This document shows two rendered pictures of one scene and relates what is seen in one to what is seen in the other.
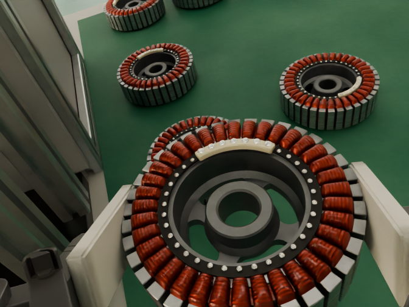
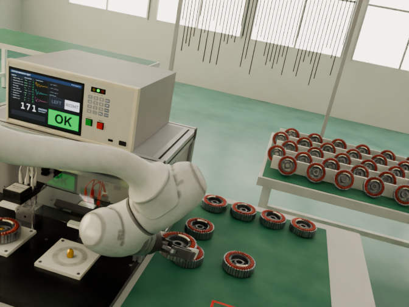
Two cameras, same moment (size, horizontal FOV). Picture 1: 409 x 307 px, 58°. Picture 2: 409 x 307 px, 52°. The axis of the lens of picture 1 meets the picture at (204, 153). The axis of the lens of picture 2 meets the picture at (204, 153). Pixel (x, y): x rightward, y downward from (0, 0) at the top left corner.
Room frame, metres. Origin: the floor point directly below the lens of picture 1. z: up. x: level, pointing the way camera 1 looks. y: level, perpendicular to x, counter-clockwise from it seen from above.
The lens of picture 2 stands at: (-0.91, -0.34, 1.62)
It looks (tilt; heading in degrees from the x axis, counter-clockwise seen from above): 21 degrees down; 17
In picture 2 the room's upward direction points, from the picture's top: 11 degrees clockwise
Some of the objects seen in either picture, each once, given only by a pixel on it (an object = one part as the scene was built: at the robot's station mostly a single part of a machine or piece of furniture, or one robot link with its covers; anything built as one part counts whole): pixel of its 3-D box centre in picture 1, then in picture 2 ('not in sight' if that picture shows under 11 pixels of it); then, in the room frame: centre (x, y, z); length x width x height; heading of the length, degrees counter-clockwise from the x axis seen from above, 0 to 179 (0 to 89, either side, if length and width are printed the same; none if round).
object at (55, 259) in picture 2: not in sight; (70, 257); (0.04, 0.31, 0.78); 0.15 x 0.15 x 0.01; 7
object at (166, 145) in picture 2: not in sight; (91, 127); (0.34, 0.47, 1.09); 0.68 x 0.44 x 0.05; 97
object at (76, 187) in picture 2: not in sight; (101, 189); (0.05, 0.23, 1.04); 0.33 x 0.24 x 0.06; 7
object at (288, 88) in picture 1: (327, 89); (238, 264); (0.33, -0.16, 0.77); 0.11 x 0.11 x 0.04
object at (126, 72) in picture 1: (157, 73); (199, 228); (0.46, 0.03, 0.77); 0.11 x 0.11 x 0.04
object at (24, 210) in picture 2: not in sight; (29, 211); (0.15, 0.57, 0.80); 0.07 x 0.05 x 0.06; 97
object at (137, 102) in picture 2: not in sight; (97, 94); (0.34, 0.46, 1.22); 0.44 x 0.39 x 0.20; 97
